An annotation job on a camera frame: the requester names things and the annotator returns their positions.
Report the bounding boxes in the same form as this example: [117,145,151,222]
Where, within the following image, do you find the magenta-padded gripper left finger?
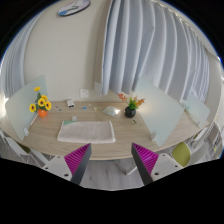
[41,143,93,186]

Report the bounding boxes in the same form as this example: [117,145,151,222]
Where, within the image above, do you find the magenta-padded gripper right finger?
[130,142,184,186]

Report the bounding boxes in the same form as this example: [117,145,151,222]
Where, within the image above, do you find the beige towel with green edge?
[56,120,117,145]

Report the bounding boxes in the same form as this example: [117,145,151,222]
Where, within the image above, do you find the green chair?
[171,141,193,168]

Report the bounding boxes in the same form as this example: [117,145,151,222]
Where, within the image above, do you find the orange flowers in black vase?
[118,93,146,119]

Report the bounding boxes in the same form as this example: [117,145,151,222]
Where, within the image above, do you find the large frosted desk divider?
[4,74,48,141]
[133,77,185,148]

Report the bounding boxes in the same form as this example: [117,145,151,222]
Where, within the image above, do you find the white chair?
[0,129,51,166]

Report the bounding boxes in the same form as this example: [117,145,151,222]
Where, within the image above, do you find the sunflowers in orange vase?
[28,86,53,118]

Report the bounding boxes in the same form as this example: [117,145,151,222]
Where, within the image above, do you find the pale grey pleated curtain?
[1,13,44,98]
[100,0,212,111]

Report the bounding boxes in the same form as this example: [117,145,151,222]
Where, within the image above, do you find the round wall clock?
[56,0,92,18]

